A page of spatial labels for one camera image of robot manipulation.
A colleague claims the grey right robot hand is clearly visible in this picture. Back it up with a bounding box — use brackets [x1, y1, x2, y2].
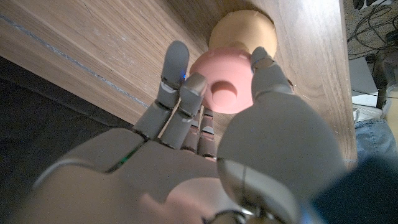
[12, 40, 346, 224]

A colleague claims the coral red toy disc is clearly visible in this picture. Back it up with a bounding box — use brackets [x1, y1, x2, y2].
[189, 46, 259, 114]

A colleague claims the large orange toy disc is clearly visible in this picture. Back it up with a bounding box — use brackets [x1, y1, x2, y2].
[208, 9, 278, 58]

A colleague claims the black fabric backdrop curtain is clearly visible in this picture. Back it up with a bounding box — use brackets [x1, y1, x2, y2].
[0, 55, 134, 212]

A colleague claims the blue right wrist clip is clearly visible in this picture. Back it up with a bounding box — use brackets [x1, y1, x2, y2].
[310, 155, 398, 224]

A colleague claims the person's leg in jeans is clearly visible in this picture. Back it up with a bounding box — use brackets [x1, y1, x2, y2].
[354, 119, 389, 162]

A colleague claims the grey white sneaker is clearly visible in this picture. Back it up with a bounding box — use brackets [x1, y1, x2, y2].
[353, 102, 383, 122]

